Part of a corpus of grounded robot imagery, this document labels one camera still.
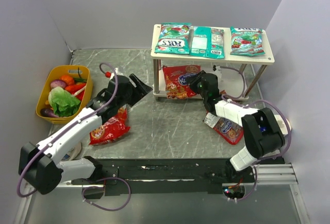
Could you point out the purple toy eggplant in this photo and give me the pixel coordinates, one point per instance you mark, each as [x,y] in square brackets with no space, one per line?
[47,112]

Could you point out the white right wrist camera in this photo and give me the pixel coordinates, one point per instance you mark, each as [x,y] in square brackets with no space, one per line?
[216,70]

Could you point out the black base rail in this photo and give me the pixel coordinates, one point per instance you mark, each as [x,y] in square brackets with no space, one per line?
[152,176]

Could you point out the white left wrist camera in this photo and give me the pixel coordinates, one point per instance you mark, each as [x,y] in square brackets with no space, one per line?
[119,71]

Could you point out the orange toy pumpkin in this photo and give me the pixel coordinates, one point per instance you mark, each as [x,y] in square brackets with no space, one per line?
[68,80]

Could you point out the green toy lettuce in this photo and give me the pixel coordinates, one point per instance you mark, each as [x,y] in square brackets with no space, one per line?
[63,103]

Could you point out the red toy carrot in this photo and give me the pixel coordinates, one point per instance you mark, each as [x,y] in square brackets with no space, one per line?
[74,88]

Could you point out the yellow plastic basket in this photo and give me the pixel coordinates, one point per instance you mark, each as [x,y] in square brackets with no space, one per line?
[74,71]

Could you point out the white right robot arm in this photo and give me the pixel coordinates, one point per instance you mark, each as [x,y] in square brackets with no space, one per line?
[263,131]

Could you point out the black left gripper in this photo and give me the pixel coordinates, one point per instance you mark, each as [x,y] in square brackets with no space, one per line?
[134,87]

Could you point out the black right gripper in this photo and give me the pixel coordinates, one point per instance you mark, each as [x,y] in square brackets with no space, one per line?
[197,83]

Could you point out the white cloth bag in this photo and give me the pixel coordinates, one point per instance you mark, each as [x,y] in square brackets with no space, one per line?
[73,152]

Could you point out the purple toy onion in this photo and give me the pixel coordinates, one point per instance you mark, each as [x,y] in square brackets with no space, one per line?
[58,83]

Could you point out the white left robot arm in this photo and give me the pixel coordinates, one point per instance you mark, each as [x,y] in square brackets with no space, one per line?
[42,165]

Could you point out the teal mint candy bag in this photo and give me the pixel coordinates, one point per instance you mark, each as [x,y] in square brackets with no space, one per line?
[246,42]

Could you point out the white two-tier shelf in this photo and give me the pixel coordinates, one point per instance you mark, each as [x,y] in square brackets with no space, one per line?
[237,56]

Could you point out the teal candy bag back side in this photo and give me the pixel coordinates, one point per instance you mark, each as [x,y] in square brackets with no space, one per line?
[207,42]

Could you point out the teal Fox's candy bag front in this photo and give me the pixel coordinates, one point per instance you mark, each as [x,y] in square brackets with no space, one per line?
[173,38]

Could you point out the red candy bag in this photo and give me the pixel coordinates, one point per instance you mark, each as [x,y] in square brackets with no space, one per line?
[176,80]
[228,130]
[111,130]

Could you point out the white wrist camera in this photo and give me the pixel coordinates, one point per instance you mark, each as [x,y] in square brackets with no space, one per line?
[119,71]
[216,70]

